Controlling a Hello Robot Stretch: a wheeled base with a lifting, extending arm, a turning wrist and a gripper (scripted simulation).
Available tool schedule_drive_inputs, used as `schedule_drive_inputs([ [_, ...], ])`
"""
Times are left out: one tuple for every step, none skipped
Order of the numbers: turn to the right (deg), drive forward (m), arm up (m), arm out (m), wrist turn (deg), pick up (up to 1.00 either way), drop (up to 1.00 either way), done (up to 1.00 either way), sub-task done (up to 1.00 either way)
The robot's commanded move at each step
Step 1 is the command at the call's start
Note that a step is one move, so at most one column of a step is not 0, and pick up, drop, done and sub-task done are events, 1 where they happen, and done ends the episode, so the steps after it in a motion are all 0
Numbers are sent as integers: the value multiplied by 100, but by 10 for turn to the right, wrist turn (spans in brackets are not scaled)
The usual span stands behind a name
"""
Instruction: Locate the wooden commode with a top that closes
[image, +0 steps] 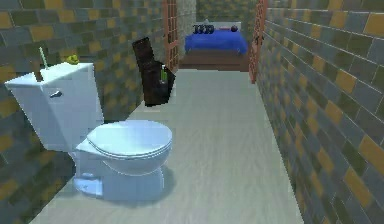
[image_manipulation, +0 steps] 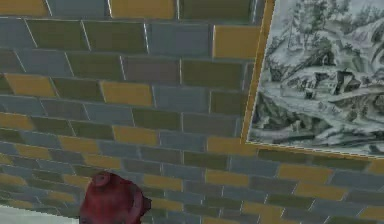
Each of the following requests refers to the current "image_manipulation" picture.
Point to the gold framed landscape picture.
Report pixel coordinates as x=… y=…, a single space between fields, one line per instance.
x=320 y=80

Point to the white worktop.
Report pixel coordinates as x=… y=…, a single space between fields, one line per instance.
x=30 y=216

